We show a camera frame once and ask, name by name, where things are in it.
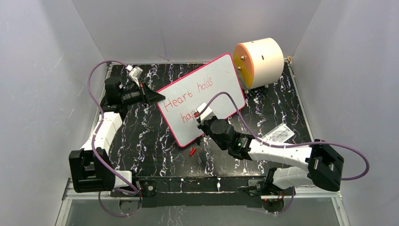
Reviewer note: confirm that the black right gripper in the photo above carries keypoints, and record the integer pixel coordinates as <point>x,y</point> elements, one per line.
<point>205,123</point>

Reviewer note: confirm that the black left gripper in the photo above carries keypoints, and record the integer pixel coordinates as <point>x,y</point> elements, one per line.
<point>148,96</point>

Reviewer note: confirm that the pink-framed whiteboard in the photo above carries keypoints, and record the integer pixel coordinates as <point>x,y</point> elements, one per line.
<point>217,79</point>

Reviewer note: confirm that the red marker cap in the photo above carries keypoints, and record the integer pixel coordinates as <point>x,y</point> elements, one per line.
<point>192,152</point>

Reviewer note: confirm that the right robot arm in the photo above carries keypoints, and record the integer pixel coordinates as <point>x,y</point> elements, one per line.
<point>318,165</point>

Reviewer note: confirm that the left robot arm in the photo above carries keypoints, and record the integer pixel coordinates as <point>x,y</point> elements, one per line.
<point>90,166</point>

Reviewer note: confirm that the white printed card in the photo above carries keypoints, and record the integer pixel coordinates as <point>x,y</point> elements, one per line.
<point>281,133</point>

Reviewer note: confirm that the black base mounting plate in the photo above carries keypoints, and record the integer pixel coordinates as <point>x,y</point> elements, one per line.
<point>247,191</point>

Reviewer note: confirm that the white cylinder with orange face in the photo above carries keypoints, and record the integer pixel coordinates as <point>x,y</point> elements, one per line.
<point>259,63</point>

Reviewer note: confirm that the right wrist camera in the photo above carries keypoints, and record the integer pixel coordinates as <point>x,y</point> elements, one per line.
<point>203,112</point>

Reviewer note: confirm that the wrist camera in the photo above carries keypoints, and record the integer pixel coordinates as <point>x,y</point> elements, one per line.
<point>203,112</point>
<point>134,73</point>

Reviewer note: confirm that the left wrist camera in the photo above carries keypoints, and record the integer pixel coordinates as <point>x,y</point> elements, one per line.
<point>134,73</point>

